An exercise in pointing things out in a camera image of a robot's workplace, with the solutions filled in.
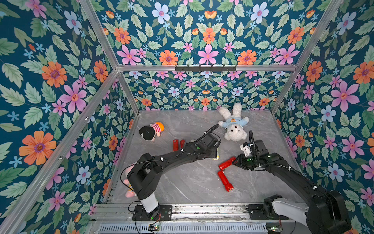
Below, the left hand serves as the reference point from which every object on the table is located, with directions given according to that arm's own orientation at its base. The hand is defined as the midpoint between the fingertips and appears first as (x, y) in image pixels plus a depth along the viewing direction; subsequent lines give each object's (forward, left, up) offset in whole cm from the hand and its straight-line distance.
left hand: (216, 150), depth 85 cm
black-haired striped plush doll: (+18, +43, -2) cm, 46 cm away
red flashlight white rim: (+11, +26, -9) cm, 29 cm away
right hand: (-7, -10, -1) cm, 13 cm away
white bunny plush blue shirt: (+21, -16, -2) cm, 27 cm away
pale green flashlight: (0, -2, -7) cm, 7 cm away
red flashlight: (-5, -7, -8) cm, 12 cm away
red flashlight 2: (-18, -5, -8) cm, 20 cm away
